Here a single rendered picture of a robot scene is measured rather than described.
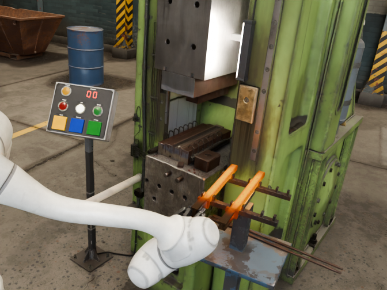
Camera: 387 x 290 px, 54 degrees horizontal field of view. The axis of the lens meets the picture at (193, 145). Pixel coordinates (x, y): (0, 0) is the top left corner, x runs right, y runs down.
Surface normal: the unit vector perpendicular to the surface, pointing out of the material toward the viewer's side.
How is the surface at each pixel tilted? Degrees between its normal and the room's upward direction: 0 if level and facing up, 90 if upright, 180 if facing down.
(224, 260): 0
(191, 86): 90
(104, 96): 60
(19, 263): 0
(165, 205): 90
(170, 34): 90
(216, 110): 90
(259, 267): 0
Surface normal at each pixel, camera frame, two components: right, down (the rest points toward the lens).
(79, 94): -0.11, -0.12
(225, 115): -0.58, 0.29
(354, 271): 0.08, -0.91
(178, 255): -0.15, 0.62
